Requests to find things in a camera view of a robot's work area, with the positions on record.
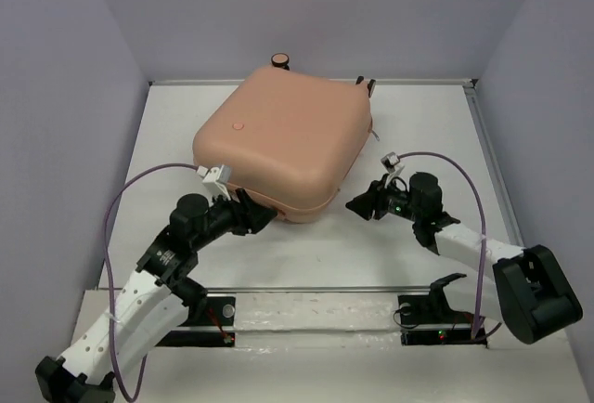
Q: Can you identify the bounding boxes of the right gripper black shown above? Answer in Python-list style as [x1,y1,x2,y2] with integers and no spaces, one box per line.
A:
[344,172,421,222]

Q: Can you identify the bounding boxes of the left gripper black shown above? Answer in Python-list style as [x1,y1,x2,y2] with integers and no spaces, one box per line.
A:
[193,188,278,250]

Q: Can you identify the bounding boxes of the pink hard-shell suitcase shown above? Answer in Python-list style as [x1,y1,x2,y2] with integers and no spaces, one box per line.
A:
[192,53,376,224]

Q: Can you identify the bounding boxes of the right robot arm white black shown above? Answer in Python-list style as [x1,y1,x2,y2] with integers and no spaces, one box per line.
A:
[346,172,584,345]

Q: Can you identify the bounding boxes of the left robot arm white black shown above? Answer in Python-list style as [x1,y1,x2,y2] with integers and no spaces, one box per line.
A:
[35,189,277,402]

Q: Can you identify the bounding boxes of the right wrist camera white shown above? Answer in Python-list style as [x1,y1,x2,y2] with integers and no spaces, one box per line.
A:
[381,152,404,184]

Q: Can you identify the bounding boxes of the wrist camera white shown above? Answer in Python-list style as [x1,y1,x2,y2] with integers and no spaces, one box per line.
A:
[381,152,404,184]
[196,164,232,199]

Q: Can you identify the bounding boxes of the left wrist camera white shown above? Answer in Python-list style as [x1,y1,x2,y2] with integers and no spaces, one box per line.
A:
[196,164,232,199]

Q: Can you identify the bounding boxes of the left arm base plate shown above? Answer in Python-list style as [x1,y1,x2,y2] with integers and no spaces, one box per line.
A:
[156,294,236,348]

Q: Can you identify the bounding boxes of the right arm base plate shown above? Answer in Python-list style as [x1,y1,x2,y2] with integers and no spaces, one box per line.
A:
[393,294,488,346]

